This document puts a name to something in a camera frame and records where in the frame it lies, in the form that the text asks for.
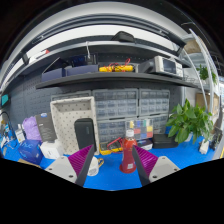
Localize small black labelled box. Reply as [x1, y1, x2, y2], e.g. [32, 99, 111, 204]
[136, 138, 154, 151]

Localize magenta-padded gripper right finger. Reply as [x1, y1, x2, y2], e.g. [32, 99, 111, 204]
[131, 144, 182, 187]

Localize brown cardboard box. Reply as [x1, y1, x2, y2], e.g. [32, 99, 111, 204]
[17, 158, 39, 168]

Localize yellow multimeter with red leads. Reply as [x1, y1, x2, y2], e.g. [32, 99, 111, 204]
[98, 138, 124, 156]

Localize clear box with coloured parts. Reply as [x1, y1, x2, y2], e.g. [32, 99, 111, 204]
[125, 118, 155, 141]

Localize teal plastic bin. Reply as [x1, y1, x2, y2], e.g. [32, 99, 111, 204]
[0, 94, 10, 107]

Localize blue printed carton box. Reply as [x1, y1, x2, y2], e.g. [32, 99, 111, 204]
[18, 139, 44, 165]

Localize black hard case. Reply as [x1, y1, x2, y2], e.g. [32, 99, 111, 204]
[152, 133, 179, 149]

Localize beige dotted fabric tray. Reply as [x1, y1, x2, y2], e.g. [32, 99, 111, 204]
[49, 96, 100, 156]

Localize small white block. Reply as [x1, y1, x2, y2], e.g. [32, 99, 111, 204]
[199, 138, 210, 155]

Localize white mug gold handle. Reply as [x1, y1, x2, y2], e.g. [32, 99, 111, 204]
[87, 155, 105, 177]

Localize black zip case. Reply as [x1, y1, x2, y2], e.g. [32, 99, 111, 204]
[73, 117, 98, 154]

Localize red drink bottle white cap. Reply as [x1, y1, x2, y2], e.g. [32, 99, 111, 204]
[119, 129, 138, 174]

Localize potted green plant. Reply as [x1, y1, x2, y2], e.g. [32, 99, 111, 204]
[165, 98, 214, 145]

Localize plain white box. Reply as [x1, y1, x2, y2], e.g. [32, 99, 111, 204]
[39, 139, 65, 160]

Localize white wire shelf rack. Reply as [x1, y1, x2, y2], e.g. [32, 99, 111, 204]
[181, 29, 223, 118]

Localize purple plastic bag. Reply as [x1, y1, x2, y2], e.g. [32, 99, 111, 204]
[22, 115, 43, 142]

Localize grey drawer cabinet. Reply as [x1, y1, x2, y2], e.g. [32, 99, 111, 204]
[96, 117, 129, 143]
[138, 88, 171, 117]
[92, 88, 139, 120]
[50, 89, 93, 102]
[152, 113, 170, 135]

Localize dark grey flat box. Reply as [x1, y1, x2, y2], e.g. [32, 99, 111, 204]
[34, 112, 58, 143]

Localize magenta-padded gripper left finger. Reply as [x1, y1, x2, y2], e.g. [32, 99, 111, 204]
[44, 143, 96, 187]

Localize small white labelled box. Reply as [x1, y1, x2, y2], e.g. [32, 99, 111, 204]
[14, 128, 26, 144]

